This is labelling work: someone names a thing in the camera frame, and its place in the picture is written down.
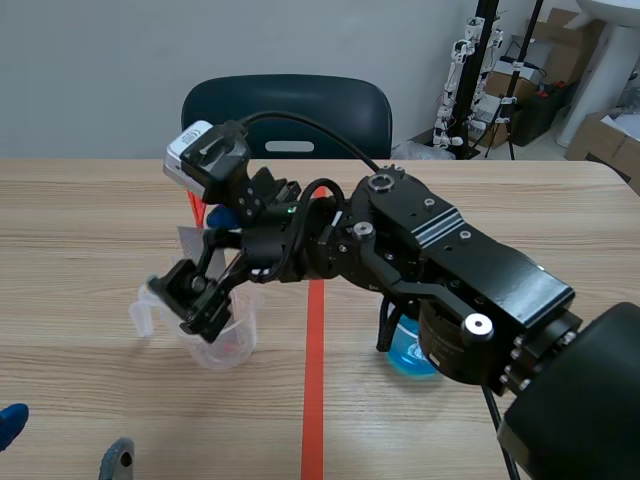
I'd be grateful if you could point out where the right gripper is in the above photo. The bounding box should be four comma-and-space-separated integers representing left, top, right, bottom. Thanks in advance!
149, 167, 321, 344

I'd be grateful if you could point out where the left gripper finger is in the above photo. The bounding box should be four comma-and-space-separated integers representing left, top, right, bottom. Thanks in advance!
0, 403, 30, 451
98, 437, 136, 480

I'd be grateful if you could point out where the grey metal plate orange strip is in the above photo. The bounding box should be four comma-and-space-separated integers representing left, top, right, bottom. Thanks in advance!
178, 191, 229, 284

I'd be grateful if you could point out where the empty clear plastic beaker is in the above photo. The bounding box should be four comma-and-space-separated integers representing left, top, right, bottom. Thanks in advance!
128, 259, 265, 371

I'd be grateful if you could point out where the clear beaker with blue liquid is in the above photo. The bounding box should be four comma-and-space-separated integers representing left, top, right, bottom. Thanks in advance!
387, 304, 444, 381

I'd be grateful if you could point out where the dark blue chair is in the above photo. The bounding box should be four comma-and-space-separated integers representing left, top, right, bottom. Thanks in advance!
180, 74, 393, 160

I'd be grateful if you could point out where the small white robot figure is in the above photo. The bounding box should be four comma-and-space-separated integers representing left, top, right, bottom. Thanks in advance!
432, 16, 485, 150

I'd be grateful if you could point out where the brown cardboard box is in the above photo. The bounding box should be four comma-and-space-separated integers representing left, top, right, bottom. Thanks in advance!
482, 69, 539, 149
564, 110, 640, 196
524, 7, 591, 86

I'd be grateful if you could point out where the black case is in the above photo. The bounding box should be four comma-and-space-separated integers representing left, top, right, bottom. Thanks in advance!
512, 82, 574, 147

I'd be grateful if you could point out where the thin black tripod pole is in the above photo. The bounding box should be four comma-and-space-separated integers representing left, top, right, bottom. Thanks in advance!
492, 0, 546, 161

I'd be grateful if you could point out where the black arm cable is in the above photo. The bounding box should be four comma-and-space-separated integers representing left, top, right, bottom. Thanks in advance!
482, 387, 521, 480
279, 177, 346, 281

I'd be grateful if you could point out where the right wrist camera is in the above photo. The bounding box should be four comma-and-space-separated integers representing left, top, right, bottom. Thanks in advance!
162, 119, 250, 204

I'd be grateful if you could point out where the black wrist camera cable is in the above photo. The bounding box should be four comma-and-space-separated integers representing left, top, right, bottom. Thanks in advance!
234, 110, 381, 174

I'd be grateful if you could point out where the thick black post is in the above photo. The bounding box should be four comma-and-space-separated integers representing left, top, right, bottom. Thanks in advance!
457, 0, 501, 161

